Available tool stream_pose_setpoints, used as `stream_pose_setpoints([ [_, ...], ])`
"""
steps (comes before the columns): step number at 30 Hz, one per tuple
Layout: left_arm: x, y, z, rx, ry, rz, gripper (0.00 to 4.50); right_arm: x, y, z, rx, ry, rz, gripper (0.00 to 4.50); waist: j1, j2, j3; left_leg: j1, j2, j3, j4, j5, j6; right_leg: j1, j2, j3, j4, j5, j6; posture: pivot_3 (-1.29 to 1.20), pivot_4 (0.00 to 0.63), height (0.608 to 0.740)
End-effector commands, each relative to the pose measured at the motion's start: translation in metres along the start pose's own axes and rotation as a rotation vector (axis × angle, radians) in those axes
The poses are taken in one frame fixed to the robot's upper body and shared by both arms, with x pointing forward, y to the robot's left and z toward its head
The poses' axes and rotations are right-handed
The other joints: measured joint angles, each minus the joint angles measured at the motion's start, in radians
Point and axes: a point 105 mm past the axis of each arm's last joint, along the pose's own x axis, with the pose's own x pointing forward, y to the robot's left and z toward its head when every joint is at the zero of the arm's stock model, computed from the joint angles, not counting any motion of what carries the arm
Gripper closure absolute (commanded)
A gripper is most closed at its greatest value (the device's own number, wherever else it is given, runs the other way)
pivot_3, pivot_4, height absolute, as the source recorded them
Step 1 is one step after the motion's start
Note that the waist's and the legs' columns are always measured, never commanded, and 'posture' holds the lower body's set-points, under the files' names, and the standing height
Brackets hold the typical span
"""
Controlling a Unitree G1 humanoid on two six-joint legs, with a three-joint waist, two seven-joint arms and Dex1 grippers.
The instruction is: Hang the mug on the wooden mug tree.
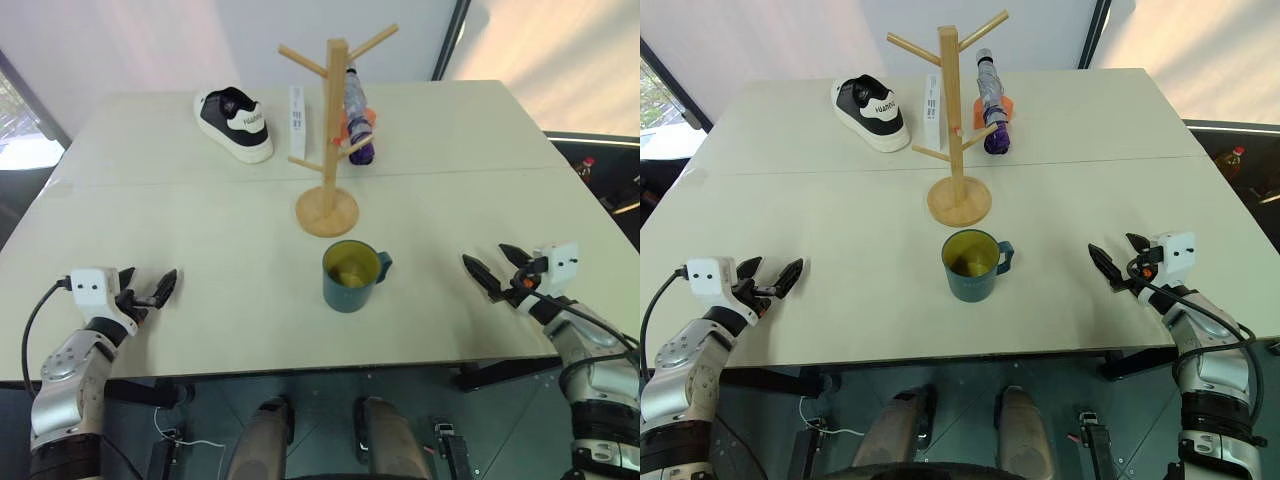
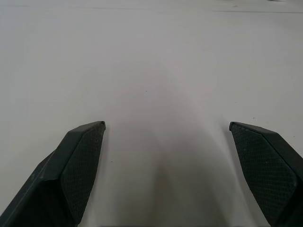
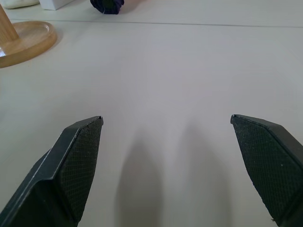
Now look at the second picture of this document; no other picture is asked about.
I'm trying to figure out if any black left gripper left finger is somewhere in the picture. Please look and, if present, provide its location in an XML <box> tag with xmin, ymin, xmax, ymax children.
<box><xmin>0</xmin><ymin>121</ymin><xmax>107</xmax><ymax>227</ymax></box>

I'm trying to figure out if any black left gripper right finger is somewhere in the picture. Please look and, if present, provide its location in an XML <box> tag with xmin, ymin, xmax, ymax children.
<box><xmin>228</xmin><ymin>122</ymin><xmax>303</xmax><ymax>227</ymax></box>

